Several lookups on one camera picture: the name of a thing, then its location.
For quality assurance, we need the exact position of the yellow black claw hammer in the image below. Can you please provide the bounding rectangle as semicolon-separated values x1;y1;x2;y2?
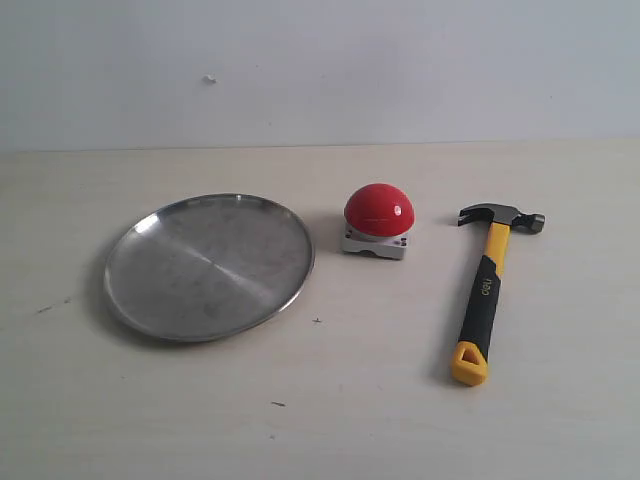
451;203;546;386

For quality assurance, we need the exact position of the red dome push button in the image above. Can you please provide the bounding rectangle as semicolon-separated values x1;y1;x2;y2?
341;183;415;260

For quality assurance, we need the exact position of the round stainless steel plate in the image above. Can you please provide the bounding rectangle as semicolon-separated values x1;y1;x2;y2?
103;193;315;343

